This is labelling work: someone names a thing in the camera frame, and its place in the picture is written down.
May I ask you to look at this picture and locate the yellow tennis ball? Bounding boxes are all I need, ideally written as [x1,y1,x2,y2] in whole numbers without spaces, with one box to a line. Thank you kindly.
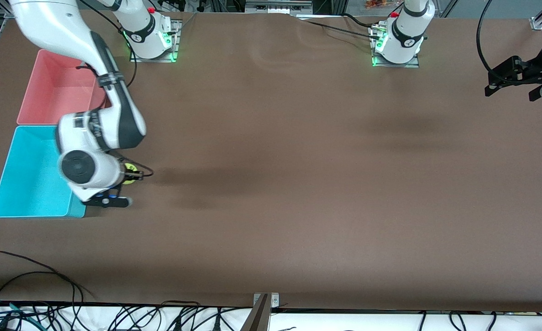
[122,161,140,185]

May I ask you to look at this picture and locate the blue plastic bin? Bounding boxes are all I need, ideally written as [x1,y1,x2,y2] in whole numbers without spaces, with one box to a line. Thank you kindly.
[0,125,87,219]

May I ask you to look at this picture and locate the pink plastic bin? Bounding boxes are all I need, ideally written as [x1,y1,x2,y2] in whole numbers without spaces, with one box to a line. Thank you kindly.
[17,49,113,126]

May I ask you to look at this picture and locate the grey metal bar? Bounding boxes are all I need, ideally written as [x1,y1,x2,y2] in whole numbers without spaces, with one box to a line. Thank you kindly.
[240,294,271,331]

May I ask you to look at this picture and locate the grey power strip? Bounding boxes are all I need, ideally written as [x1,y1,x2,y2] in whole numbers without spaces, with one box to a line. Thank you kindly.
[244,0,314,15]

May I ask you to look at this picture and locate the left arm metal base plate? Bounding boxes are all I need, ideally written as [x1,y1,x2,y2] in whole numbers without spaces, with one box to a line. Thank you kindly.
[370,25,421,69]

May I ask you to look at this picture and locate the black loose cable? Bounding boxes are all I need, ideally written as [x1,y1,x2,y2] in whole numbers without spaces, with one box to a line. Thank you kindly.
[0,270,78,331]
[0,250,96,300]

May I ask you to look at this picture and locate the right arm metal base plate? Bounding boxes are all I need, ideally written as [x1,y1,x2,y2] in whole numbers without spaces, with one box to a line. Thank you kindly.
[130,20,181,63]

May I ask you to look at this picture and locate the black base cable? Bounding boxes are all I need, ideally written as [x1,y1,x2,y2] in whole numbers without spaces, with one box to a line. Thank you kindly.
[341,12,383,29]
[298,19,383,41]

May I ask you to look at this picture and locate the silver table edge bracket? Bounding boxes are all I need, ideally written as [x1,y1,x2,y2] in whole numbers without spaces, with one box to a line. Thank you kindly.
[253,292,280,309]

